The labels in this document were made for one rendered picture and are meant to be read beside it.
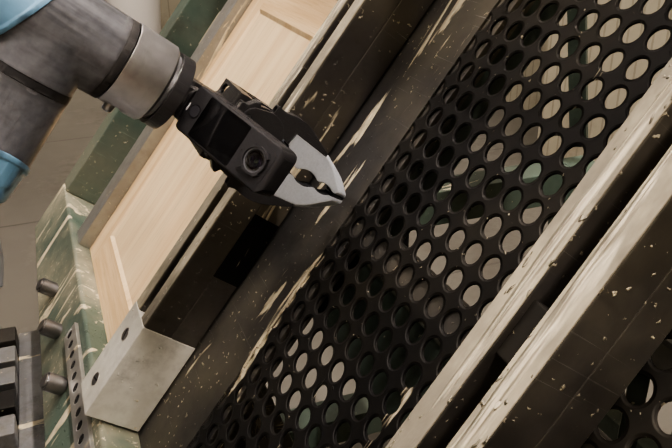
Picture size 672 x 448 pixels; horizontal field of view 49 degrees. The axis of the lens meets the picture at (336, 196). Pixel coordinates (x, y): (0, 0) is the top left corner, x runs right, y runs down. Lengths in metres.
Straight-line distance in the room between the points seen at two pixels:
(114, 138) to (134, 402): 0.75
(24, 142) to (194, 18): 0.91
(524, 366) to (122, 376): 0.56
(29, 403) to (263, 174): 0.76
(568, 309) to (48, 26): 0.43
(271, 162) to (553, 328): 0.28
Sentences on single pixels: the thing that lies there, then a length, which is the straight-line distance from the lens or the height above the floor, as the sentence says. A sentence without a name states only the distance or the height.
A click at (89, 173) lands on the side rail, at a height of 0.94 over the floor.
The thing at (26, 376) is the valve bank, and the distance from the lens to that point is 1.33.
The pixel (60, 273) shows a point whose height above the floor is 0.87.
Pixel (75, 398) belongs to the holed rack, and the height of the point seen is 0.89.
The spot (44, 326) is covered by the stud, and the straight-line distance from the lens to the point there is 1.18.
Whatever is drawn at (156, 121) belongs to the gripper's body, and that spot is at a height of 1.29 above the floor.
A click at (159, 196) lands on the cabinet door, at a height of 1.03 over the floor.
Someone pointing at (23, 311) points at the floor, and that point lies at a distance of 3.02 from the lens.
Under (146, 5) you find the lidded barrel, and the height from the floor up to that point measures 0.40.
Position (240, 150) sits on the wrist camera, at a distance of 0.62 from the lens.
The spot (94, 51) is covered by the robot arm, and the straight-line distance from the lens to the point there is 0.62.
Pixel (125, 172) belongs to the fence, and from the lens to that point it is 1.31.
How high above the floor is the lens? 1.48
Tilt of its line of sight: 23 degrees down
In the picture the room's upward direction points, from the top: straight up
